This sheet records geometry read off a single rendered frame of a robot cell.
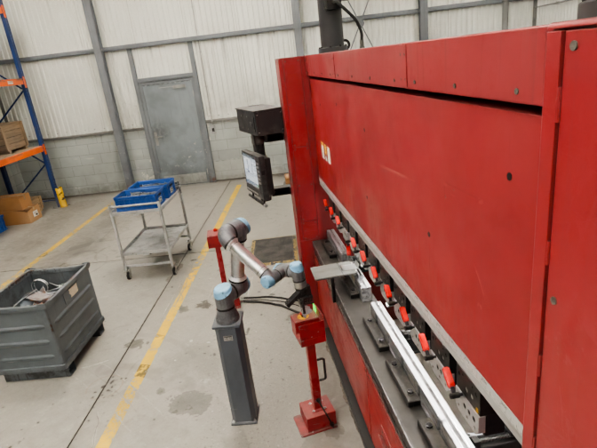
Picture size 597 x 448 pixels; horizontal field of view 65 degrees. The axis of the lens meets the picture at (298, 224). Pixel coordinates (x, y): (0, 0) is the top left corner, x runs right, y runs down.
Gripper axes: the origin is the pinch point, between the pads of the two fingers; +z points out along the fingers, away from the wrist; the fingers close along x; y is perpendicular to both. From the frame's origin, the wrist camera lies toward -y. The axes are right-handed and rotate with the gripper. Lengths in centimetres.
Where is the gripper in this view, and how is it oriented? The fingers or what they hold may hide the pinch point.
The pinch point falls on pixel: (303, 316)
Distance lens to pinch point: 285.6
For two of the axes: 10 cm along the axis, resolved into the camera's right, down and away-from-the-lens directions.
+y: 9.4, -2.8, 2.1
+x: -2.9, -2.9, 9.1
